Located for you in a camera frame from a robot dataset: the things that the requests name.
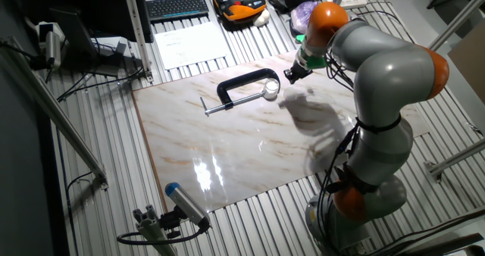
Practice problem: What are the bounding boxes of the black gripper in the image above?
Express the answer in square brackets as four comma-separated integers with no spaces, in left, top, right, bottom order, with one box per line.
[283,61,314,86]

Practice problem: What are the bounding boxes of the black metal C-clamp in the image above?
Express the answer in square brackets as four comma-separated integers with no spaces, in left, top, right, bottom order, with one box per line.
[199,67,282,117]

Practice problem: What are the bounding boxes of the purple plastic bag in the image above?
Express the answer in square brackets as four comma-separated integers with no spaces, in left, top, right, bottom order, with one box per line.
[289,0,319,36]

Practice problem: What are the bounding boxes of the orange black teach pendant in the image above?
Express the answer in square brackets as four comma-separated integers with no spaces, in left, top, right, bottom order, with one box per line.
[211,0,268,22]

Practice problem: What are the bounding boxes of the marble pattern board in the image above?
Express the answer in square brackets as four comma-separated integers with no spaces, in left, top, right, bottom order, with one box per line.
[131,50,431,214]

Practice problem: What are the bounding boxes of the white power strip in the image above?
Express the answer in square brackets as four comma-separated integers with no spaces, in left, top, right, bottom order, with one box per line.
[325,0,368,11]

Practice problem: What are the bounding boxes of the white printed paper sheet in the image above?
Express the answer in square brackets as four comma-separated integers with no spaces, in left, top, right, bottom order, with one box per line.
[154,21,231,70]

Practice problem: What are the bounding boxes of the black keyboard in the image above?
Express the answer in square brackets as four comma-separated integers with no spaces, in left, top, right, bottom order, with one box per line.
[145,0,210,22]

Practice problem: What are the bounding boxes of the aluminium profile upright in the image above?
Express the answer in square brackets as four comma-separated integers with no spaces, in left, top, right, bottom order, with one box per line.
[120,0,155,83]

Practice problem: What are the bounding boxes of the brown cardboard sheet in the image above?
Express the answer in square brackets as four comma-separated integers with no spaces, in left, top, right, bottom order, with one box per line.
[447,28,485,105]

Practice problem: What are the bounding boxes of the short aluminium profile stub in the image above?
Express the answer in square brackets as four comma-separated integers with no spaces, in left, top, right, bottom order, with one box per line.
[132,204,179,256]

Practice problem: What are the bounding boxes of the black monitor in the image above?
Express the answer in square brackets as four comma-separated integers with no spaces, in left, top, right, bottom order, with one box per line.
[11,0,155,45]

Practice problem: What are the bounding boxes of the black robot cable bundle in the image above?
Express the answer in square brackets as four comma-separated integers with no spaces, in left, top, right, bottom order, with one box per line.
[316,9,418,256]

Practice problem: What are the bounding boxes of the silver camera with blue cap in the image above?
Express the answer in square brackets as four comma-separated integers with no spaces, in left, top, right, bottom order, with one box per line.
[164,182,211,229]

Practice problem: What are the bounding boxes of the aluminium post with foot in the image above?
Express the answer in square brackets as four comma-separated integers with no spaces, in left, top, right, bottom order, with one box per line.
[427,0,485,52]

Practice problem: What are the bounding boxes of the aluminium bar with bracket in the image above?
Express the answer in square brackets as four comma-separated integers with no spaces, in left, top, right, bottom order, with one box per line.
[424,138,485,183]

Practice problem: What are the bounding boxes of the black camera clamp mount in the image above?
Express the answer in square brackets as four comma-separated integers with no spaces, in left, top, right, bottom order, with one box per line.
[158,206,186,239]

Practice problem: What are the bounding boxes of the black floor cables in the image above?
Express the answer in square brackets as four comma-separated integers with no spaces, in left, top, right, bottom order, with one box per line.
[56,64,145,102]

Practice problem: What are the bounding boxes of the black camera cable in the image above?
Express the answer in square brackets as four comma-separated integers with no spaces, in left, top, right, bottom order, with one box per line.
[116,225,209,246]

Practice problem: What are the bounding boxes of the long aluminium frame bar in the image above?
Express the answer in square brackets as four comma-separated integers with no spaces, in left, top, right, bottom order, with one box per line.
[0,36,110,191]

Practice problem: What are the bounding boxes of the silver camera on white bracket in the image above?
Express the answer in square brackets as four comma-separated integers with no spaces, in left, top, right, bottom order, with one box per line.
[36,20,66,70]

